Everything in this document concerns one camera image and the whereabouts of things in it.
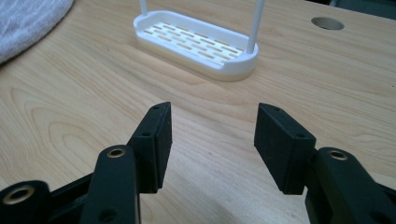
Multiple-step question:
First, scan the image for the white towel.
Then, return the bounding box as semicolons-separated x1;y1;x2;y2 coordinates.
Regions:
0;0;76;65

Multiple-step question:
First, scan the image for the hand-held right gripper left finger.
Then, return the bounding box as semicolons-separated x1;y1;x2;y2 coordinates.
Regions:
78;101;174;224

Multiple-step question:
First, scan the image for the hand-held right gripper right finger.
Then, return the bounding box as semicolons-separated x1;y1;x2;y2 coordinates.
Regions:
253;103;396;224

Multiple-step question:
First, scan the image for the white slotted rack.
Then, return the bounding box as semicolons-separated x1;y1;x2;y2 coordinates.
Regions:
133;0;266;82

